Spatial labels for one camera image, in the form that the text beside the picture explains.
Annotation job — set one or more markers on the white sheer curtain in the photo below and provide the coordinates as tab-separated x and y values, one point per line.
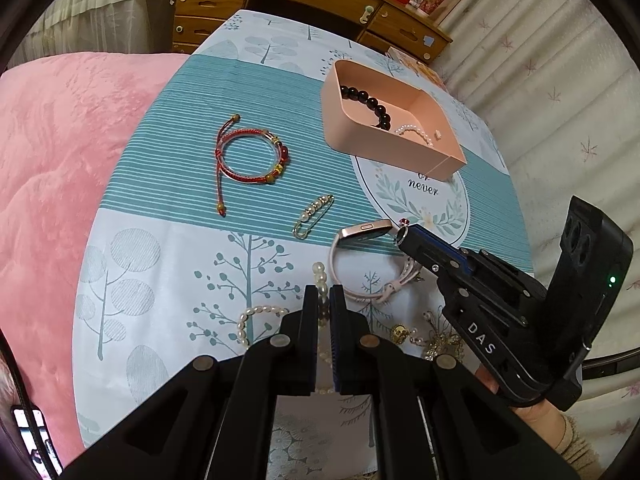
110	5

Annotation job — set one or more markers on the pink smart band watch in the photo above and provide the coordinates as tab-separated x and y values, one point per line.
360	232

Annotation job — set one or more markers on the red and white cup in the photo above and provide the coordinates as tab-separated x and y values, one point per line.
432	2

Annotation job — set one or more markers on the floral print curtain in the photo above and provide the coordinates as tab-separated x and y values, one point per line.
550	85

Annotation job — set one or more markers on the small gold charm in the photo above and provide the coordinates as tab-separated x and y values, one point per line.
398	333

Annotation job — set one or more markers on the gold crystal hair comb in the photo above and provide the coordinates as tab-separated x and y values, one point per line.
442	340

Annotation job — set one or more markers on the pink blanket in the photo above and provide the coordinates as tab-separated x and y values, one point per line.
60	160

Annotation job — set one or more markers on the pearl safety pin brooch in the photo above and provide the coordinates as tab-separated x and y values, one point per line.
312	212

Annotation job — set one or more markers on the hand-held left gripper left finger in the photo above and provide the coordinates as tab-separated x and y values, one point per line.
307	332

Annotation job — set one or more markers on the person's right forearm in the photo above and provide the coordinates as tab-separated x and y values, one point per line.
575	447

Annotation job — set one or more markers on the stack of books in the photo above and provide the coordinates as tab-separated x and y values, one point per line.
415	65

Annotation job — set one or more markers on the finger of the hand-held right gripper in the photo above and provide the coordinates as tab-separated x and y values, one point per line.
500	271
430	252

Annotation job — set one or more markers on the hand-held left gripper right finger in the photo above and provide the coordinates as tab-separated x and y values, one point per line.
334	340

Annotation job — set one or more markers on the pink jewelry box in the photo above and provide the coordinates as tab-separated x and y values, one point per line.
380	130

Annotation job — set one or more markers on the smartphone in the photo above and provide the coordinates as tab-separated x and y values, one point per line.
35	435

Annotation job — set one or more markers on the person's right hand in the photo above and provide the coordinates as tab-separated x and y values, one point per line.
535	412

